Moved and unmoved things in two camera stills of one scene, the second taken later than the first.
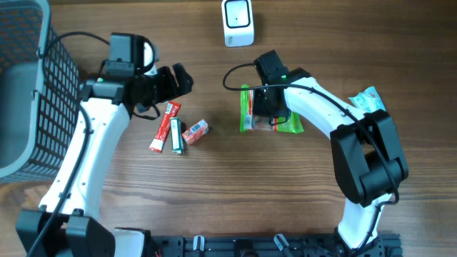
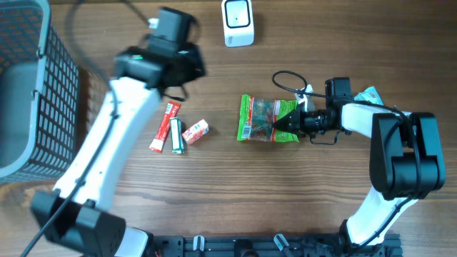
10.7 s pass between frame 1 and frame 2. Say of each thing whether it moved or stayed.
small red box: stayed
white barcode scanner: stayed
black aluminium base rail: stayed
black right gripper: moved
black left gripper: moved
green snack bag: moved
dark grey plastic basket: stayed
